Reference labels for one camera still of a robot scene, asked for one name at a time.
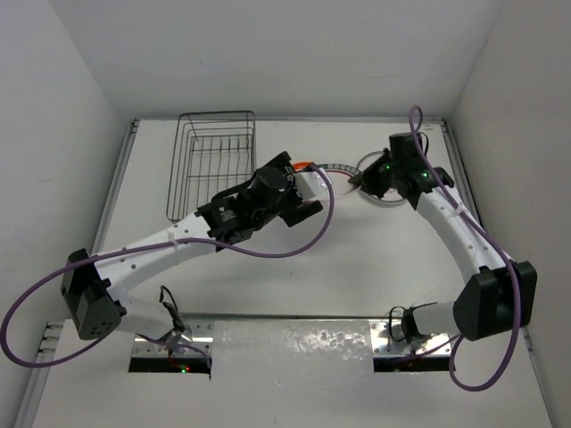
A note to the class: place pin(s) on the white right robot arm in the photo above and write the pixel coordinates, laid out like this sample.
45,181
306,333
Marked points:
497,288

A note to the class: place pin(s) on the white foam cover board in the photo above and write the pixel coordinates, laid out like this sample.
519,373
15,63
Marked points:
281,374

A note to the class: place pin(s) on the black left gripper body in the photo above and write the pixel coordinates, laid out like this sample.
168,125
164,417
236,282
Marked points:
285,205

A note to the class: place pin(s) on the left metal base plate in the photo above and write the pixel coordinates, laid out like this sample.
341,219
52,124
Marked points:
196,340

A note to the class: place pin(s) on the wire dish rack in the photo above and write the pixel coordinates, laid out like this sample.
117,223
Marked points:
212,152

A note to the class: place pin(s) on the orange plate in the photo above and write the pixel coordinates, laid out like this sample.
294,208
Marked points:
300,166

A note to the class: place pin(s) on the metal base plate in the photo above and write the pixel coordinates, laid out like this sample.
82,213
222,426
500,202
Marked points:
386,342
196,340

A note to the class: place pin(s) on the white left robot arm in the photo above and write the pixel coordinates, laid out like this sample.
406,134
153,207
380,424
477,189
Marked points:
97,288

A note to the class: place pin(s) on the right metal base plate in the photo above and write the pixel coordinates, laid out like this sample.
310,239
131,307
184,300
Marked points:
386,342

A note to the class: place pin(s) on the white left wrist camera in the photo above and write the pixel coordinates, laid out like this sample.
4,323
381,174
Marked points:
311,184

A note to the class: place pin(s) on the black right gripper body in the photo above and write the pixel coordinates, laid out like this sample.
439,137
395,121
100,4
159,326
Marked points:
381,175

